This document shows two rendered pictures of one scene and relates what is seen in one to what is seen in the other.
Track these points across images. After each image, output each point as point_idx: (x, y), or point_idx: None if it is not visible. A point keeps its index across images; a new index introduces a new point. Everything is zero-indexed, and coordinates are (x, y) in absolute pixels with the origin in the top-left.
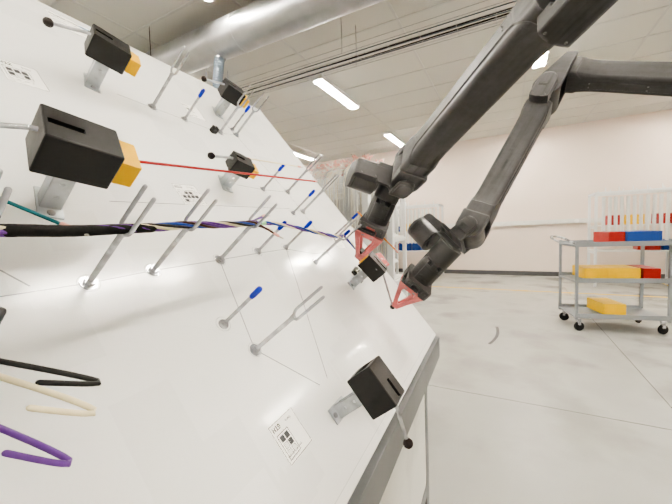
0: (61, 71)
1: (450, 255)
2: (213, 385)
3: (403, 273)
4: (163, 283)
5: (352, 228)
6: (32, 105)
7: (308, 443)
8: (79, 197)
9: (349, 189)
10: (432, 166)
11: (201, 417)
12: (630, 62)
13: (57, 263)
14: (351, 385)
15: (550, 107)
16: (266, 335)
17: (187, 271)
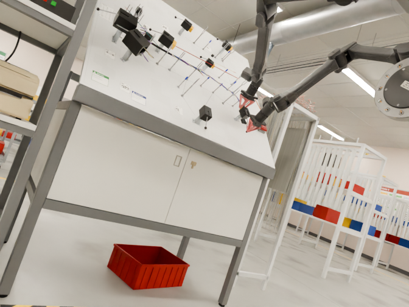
0: (173, 28)
1: (267, 108)
2: (168, 91)
3: None
4: (170, 72)
5: None
6: None
7: (181, 114)
8: (163, 52)
9: None
10: (260, 67)
11: (163, 91)
12: (369, 46)
13: (154, 58)
14: (199, 110)
15: (333, 61)
16: (187, 97)
17: (176, 75)
